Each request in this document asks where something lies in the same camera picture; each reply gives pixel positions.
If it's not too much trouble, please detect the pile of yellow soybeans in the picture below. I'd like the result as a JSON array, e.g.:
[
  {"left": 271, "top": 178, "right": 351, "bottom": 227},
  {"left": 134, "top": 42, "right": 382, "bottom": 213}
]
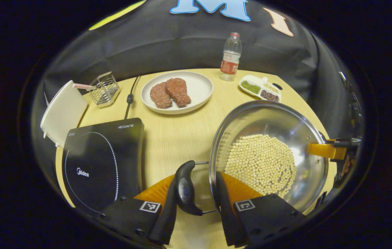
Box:
[{"left": 224, "top": 134, "right": 297, "bottom": 199}]

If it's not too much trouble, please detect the round white plate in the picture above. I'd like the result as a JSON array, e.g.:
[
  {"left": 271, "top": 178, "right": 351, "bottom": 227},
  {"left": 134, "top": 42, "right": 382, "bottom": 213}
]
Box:
[{"left": 140, "top": 71, "right": 214, "bottom": 115}]

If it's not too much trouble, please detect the black induction cooktop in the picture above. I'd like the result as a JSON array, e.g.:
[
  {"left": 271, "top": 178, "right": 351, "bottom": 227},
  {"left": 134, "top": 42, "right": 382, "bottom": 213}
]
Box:
[{"left": 62, "top": 118, "right": 145, "bottom": 215}]

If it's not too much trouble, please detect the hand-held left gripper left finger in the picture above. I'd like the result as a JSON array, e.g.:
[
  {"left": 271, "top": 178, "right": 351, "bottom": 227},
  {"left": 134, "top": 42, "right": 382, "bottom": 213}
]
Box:
[{"left": 101, "top": 173, "right": 182, "bottom": 248}]

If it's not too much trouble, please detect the white toaster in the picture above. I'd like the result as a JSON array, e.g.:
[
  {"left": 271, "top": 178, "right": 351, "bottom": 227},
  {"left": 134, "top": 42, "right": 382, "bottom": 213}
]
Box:
[{"left": 40, "top": 80, "right": 88, "bottom": 148}]

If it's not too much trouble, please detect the red raw meat slice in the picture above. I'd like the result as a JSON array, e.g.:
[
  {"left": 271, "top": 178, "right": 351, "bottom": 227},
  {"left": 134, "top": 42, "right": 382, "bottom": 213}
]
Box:
[
  {"left": 150, "top": 82, "right": 173, "bottom": 109},
  {"left": 165, "top": 78, "right": 192, "bottom": 107}
]

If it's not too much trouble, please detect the stainless steel pot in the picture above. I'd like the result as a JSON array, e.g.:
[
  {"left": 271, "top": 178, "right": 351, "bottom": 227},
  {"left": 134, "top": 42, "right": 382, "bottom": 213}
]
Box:
[{"left": 174, "top": 100, "right": 329, "bottom": 216}]

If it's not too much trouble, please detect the white divided bean dish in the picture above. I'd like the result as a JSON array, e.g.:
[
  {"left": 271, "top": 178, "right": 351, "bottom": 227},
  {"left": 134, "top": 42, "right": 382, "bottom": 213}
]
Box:
[{"left": 239, "top": 75, "right": 282, "bottom": 103}]

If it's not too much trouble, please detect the black power cable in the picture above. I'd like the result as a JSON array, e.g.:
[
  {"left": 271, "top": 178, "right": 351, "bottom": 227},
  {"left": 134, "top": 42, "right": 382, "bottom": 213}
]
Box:
[{"left": 124, "top": 76, "right": 141, "bottom": 120}]

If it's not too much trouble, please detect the metal wire basket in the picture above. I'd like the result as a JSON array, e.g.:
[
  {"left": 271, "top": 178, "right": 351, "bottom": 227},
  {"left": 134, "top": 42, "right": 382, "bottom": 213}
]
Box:
[{"left": 89, "top": 72, "right": 120, "bottom": 106}]

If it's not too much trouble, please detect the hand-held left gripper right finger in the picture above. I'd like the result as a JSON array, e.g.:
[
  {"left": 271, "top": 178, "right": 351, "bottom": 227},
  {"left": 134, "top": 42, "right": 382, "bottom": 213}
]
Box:
[{"left": 215, "top": 171, "right": 305, "bottom": 248}]

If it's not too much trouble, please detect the clear plastic water bottle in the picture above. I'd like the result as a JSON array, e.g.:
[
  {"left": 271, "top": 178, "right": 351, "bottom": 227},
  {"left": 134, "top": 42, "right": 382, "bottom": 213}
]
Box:
[{"left": 220, "top": 32, "right": 243, "bottom": 82}]

